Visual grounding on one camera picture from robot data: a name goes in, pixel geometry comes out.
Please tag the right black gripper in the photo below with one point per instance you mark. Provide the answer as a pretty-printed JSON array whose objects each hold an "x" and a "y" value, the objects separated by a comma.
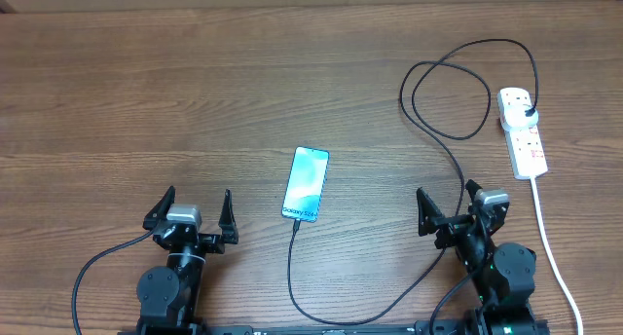
[{"x": 430, "y": 219}]

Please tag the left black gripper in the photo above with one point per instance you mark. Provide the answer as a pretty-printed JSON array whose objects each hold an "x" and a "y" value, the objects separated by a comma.
[{"x": 215, "y": 243}]

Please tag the Samsung Galaxy smartphone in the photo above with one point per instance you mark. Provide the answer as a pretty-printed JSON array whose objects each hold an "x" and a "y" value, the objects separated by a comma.
[{"x": 305, "y": 184}]

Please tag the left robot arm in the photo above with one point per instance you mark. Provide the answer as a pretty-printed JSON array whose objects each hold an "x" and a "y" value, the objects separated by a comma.
[{"x": 169, "y": 294}]

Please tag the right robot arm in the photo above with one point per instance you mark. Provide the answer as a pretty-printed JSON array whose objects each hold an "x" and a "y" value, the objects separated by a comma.
[{"x": 502, "y": 274}]

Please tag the white charger plug adapter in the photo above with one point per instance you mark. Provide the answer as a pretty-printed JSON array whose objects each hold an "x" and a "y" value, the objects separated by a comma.
[{"x": 518, "y": 117}]

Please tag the white power strip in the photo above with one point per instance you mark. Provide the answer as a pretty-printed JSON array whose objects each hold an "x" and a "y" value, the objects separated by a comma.
[{"x": 525, "y": 147}]

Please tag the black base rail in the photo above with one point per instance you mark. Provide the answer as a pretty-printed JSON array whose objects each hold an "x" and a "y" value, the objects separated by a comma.
[{"x": 336, "y": 329}]

